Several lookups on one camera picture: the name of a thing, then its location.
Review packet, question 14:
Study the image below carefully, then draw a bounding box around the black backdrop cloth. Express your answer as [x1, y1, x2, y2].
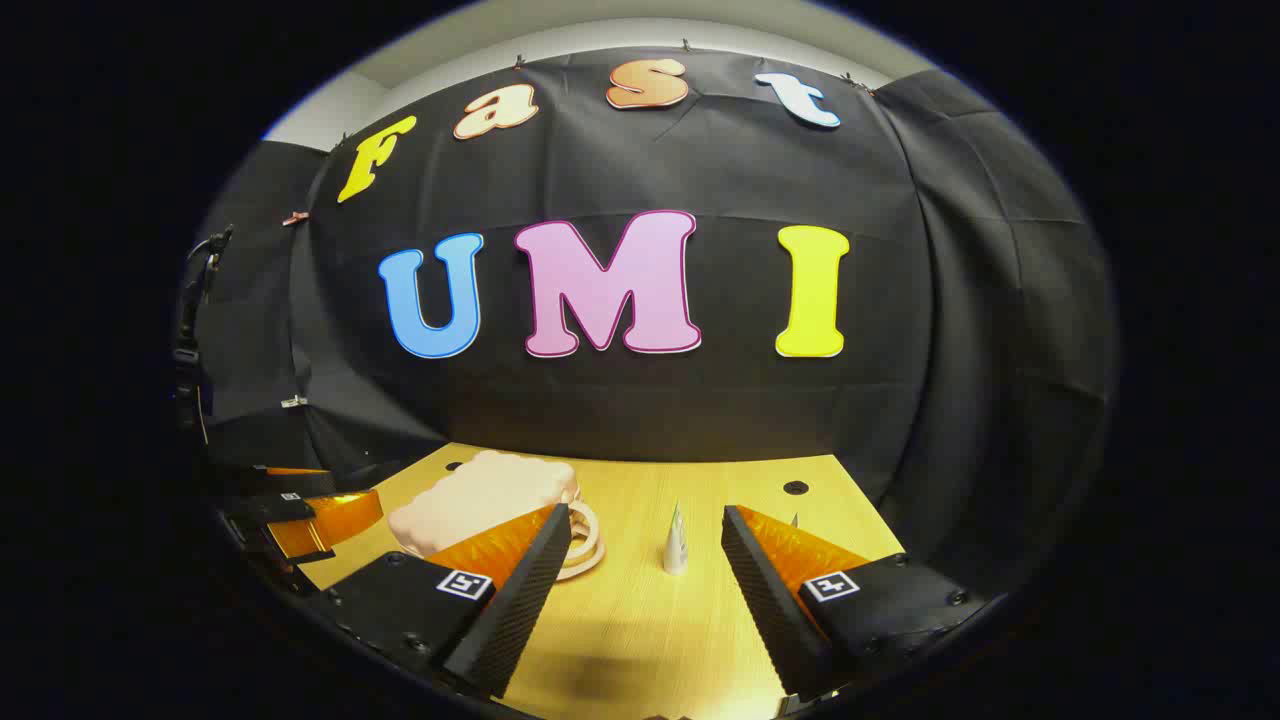
[180, 45, 1116, 601]

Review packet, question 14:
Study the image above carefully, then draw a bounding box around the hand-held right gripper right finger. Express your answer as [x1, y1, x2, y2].
[721, 504, 988, 700]

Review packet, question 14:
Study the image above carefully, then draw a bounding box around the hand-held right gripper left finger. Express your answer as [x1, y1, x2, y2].
[318, 503, 573, 699]

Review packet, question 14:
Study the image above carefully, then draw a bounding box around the black camera stand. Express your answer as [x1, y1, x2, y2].
[172, 225, 237, 446]

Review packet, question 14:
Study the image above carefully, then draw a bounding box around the pink suitcase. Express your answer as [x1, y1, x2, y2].
[388, 450, 606, 583]

